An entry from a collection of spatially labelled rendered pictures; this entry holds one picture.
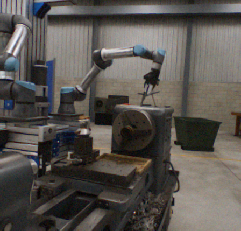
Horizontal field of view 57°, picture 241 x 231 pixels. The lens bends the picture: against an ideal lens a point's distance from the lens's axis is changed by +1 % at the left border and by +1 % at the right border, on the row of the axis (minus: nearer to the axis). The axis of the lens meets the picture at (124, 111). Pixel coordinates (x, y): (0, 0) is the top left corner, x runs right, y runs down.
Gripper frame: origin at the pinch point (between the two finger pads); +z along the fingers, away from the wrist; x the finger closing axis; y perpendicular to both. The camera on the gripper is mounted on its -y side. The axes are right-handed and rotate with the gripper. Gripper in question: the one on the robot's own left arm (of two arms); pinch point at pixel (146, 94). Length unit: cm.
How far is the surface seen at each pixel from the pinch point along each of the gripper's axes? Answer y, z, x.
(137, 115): -7.7, 16.7, -1.9
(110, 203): -77, 43, -40
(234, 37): 1028, -354, 183
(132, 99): 845, 81, 530
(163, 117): 12.0, 13.6, -13.6
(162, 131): 12.5, 24.4, -16.1
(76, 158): -71, 38, -11
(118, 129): -10.4, 31.7, 8.9
